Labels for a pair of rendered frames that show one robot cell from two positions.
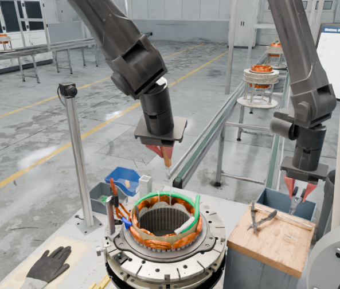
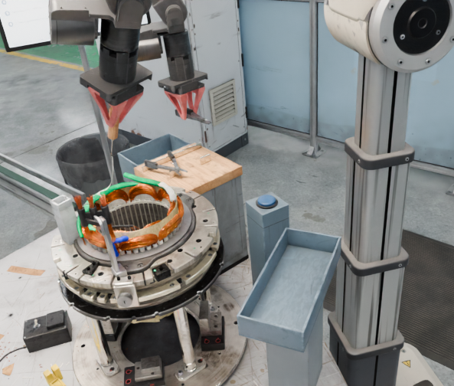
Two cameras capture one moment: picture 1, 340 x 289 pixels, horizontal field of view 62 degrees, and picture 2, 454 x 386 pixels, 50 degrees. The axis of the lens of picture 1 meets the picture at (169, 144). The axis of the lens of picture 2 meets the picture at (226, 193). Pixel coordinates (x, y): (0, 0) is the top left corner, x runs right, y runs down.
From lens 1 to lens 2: 69 cm
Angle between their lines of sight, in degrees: 60
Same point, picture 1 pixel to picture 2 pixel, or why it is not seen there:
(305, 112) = (179, 14)
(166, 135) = (137, 76)
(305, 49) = not seen: outside the picture
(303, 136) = (178, 44)
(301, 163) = (186, 72)
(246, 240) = (187, 184)
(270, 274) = (221, 195)
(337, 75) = (37, 11)
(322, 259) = (383, 17)
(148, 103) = (135, 34)
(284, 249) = (213, 167)
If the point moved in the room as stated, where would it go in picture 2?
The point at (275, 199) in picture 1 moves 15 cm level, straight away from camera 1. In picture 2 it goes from (134, 158) to (102, 146)
